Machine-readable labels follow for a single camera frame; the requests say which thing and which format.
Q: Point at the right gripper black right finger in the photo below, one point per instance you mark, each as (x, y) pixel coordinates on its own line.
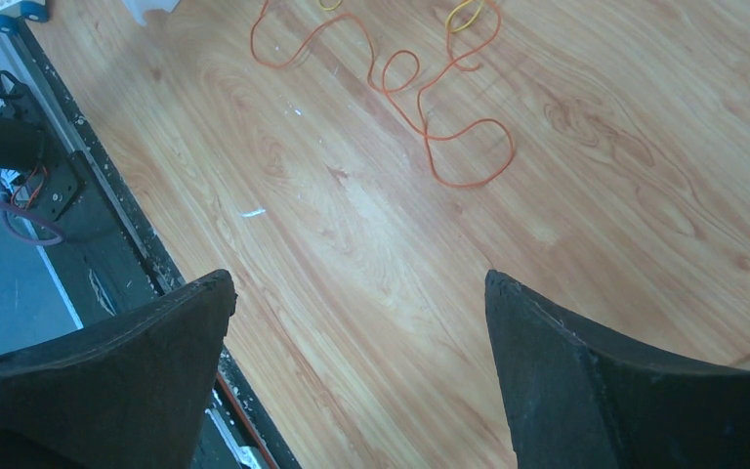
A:
(578, 394)

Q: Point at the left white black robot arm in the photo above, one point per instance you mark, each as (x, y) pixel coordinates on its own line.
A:
(24, 140)

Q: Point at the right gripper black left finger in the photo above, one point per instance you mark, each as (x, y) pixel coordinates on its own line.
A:
(126, 392)

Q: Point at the white plastic two-compartment bin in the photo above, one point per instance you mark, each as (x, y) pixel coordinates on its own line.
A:
(138, 8)

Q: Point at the white blue toy block car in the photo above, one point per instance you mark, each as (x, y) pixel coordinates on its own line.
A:
(12, 12)

